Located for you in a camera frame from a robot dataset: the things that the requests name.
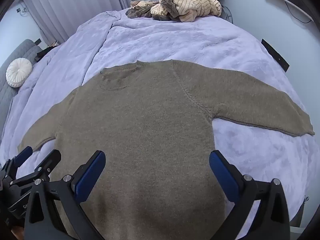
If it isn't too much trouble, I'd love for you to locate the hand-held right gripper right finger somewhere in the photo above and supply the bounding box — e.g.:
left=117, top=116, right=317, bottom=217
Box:
left=209, top=150, right=292, bottom=240

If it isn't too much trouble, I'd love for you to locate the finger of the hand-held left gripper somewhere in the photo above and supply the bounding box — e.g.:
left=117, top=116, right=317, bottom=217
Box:
left=14, top=149, right=62, bottom=188
left=1, top=146, right=33, bottom=180

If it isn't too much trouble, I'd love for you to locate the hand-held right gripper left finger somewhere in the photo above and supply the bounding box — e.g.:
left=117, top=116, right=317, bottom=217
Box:
left=24, top=150, right=107, bottom=240

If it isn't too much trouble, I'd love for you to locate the olive knit sweater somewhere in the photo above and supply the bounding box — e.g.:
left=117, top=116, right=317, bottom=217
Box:
left=17, top=59, right=315, bottom=240

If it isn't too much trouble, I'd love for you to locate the round white pleated pillow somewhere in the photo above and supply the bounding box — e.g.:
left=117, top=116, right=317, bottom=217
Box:
left=6, top=57, right=33, bottom=88

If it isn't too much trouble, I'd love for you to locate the grey quilted headboard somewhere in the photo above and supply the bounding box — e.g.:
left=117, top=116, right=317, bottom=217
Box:
left=0, top=39, right=42, bottom=140

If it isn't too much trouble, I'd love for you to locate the black flat bar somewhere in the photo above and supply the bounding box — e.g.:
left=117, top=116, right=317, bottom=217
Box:
left=261, top=39, right=290, bottom=72

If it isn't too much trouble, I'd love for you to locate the lavender fleece blanket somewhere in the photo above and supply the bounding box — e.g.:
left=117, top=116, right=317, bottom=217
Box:
left=0, top=9, right=320, bottom=240

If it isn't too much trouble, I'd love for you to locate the dark brown garment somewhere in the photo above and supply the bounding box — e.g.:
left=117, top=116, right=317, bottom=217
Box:
left=126, top=4, right=160, bottom=20

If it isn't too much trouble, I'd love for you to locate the cream striped sweater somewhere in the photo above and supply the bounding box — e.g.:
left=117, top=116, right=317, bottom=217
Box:
left=150, top=0, right=222, bottom=23

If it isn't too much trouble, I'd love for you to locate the pink garment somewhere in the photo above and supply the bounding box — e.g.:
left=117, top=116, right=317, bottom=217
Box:
left=130, top=0, right=150, bottom=8

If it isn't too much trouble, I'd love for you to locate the round wire fan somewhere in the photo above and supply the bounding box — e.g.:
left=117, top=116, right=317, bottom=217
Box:
left=222, top=5, right=234, bottom=24

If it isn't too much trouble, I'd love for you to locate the black monitor cable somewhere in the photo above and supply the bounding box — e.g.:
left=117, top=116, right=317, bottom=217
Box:
left=285, top=1, right=312, bottom=24

